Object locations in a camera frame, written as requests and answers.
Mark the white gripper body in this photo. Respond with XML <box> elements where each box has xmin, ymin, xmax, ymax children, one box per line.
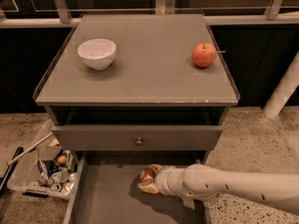
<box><xmin>155</xmin><ymin>165</ymin><xmax>187</xmax><ymax>197</ymax></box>

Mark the red coke can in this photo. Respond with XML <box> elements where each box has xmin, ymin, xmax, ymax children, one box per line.
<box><xmin>139</xmin><ymin>168</ymin><xmax>156</xmax><ymax>185</ymax></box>

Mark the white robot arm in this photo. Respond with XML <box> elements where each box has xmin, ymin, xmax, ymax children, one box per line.
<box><xmin>137</xmin><ymin>164</ymin><xmax>299</xmax><ymax>215</ymax></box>

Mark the round metal drawer knob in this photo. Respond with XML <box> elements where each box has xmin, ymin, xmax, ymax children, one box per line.
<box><xmin>135</xmin><ymin>137</ymin><xmax>143</xmax><ymax>147</ymax></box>

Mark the open grey middle drawer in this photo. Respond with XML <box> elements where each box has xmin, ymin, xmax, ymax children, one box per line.
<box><xmin>63</xmin><ymin>152</ymin><xmax>210</xmax><ymax>224</ymax></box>

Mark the grey drawer cabinet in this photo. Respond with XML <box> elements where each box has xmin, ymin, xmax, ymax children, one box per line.
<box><xmin>32</xmin><ymin>13</ymin><xmax>241</xmax><ymax>224</ymax></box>

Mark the closed grey top drawer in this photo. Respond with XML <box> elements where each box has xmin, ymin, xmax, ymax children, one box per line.
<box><xmin>52</xmin><ymin>125</ymin><xmax>223</xmax><ymax>151</ymax></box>

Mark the orange fruit in bin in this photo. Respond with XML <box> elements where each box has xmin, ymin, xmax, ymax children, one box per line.
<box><xmin>57</xmin><ymin>155</ymin><xmax>67</xmax><ymax>165</ymax></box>

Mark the clear plastic storage bin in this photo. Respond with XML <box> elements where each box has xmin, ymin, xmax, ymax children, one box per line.
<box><xmin>7</xmin><ymin>120</ymin><xmax>77</xmax><ymax>200</ymax></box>

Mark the crumpled snack bag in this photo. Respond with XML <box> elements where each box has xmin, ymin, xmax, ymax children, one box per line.
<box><xmin>37</xmin><ymin>160</ymin><xmax>61</xmax><ymax>179</ymax></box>

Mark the grey metal rod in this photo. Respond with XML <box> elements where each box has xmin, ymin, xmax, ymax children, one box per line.
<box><xmin>7</xmin><ymin>133</ymin><xmax>53</xmax><ymax>166</ymax></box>

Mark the red apple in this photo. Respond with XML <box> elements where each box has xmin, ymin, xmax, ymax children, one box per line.
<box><xmin>192</xmin><ymin>43</ymin><xmax>217</xmax><ymax>68</ymax></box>

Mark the white ceramic bowl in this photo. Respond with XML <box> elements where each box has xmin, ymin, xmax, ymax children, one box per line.
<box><xmin>78</xmin><ymin>38</ymin><xmax>116</xmax><ymax>70</ymax></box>

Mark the black flat bar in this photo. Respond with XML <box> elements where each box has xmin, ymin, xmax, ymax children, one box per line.
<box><xmin>0</xmin><ymin>147</ymin><xmax>23</xmax><ymax>196</ymax></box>

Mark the white diagonal post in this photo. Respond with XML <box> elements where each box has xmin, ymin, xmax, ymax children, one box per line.
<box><xmin>263</xmin><ymin>50</ymin><xmax>299</xmax><ymax>119</ymax></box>

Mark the metal window railing frame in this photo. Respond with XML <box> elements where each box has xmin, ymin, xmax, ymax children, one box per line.
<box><xmin>1</xmin><ymin>0</ymin><xmax>299</xmax><ymax>28</ymax></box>

